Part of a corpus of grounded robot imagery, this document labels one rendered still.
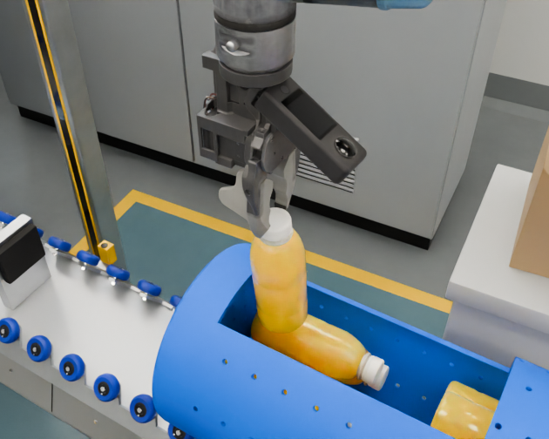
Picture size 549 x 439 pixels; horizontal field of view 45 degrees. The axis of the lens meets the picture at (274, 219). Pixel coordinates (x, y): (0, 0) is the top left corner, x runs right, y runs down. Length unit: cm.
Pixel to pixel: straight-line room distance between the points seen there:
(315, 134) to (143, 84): 225
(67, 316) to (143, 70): 168
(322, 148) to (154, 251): 209
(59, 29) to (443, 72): 126
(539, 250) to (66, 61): 94
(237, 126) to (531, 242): 52
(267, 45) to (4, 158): 280
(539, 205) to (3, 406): 184
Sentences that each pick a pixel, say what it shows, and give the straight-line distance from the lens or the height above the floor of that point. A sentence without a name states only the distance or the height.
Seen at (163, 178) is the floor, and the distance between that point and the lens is 302.
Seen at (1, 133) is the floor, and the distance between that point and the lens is 352.
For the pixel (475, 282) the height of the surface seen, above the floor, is 115.
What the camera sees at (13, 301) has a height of 94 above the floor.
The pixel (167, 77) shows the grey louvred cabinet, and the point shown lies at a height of 50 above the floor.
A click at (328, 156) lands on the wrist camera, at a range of 63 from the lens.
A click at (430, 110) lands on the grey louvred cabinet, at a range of 228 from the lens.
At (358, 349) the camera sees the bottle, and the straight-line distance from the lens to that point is 94.
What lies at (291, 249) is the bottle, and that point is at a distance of 77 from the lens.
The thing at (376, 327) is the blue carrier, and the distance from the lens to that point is 102.
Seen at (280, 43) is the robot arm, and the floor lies 160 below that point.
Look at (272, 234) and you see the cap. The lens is 74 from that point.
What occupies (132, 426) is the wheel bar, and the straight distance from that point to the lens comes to 113.
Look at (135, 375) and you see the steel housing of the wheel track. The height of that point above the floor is 93.
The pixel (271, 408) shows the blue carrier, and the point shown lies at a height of 118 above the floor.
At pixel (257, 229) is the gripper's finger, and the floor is 138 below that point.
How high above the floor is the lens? 188
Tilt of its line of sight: 43 degrees down
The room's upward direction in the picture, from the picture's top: straight up
